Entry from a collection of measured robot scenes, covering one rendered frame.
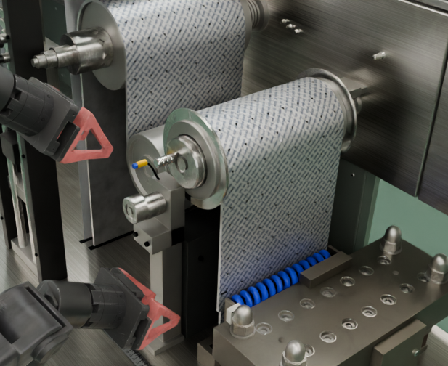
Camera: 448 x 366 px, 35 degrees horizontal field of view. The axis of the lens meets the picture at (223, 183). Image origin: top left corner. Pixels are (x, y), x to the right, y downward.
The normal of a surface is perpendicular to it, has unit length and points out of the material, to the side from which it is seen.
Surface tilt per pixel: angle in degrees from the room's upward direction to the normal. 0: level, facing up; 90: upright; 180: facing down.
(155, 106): 92
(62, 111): 50
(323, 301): 0
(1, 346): 26
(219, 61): 92
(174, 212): 90
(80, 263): 0
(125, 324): 59
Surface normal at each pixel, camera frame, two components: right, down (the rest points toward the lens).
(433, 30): -0.78, 0.30
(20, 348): 0.33, -0.58
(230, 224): 0.63, 0.43
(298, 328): 0.04, -0.85
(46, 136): -0.58, -0.32
